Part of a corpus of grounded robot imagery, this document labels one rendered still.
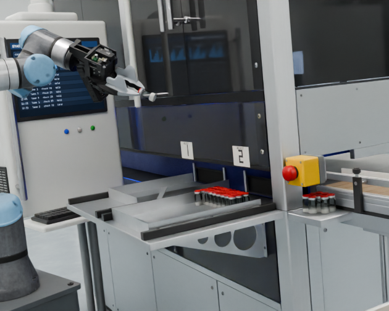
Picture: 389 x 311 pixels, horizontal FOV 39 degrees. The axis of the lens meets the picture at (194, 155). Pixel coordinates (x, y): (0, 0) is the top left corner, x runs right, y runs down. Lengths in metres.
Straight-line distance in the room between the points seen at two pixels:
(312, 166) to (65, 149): 1.15
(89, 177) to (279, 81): 1.10
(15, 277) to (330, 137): 0.90
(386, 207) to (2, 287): 0.92
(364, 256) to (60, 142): 1.23
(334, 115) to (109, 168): 1.11
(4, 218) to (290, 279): 0.77
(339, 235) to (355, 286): 0.17
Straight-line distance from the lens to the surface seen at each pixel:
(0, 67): 1.37
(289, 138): 1.49
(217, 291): 1.95
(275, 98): 1.47
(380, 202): 1.40
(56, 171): 2.25
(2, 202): 1.37
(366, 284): 1.77
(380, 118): 1.73
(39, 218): 2.10
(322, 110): 1.57
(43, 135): 2.22
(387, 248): 1.48
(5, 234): 1.36
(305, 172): 1.41
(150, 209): 1.65
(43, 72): 1.37
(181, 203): 1.69
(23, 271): 1.39
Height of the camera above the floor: 1.24
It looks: 7 degrees down
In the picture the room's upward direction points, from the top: 6 degrees counter-clockwise
